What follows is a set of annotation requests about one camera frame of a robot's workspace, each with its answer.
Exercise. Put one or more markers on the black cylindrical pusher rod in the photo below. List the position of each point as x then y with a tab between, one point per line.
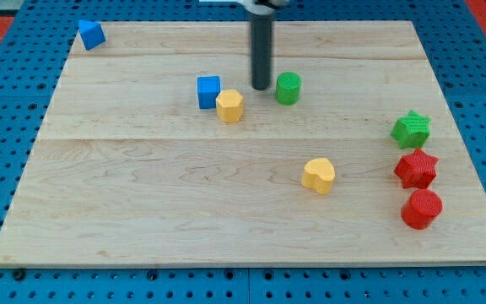
261	48

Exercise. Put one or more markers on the white rod mount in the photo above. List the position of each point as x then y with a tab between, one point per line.
252	6

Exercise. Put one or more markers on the yellow heart block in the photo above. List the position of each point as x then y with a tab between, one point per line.
319	175

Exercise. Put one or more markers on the green cylinder block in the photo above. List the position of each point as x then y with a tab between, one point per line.
287	88

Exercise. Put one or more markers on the blue cube block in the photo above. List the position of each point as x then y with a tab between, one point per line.
208	88

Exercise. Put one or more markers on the yellow hexagon block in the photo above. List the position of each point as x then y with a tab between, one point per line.
230	106

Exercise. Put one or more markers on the blue triangular prism block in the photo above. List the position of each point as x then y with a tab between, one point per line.
91	33

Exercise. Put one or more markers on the wooden board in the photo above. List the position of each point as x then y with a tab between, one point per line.
127	172

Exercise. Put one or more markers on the green star block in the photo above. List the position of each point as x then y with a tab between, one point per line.
411	131

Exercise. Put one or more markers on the red star block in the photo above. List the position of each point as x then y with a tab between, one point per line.
417	169

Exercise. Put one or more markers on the red cylinder block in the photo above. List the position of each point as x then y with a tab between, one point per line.
421	209

